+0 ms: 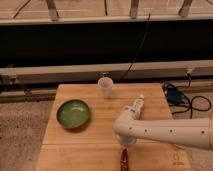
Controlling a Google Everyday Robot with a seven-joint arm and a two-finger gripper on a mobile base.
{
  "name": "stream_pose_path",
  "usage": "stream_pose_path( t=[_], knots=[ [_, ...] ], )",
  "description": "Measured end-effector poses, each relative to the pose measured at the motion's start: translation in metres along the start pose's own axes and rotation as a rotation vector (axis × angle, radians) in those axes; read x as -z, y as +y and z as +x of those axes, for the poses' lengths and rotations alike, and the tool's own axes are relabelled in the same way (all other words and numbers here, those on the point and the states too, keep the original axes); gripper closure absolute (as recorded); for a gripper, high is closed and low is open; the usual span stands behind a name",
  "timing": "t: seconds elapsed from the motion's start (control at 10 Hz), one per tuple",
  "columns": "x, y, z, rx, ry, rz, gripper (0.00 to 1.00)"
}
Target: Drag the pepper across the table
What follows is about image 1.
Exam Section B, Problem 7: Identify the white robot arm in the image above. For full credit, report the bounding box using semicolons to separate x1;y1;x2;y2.
113;106;213;150

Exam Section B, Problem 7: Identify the white bottle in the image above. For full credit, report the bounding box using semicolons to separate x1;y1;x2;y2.
133;94;144;119

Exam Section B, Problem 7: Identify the green bowl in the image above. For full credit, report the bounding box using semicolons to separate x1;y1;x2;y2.
56;99;90;129

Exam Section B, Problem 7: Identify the translucent plastic cup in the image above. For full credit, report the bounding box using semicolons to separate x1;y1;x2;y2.
98;77;113;98

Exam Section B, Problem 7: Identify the black power adapter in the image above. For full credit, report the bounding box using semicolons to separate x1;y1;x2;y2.
166;88;183;104

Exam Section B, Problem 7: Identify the black floor cable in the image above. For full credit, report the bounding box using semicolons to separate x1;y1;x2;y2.
162;71;213;120

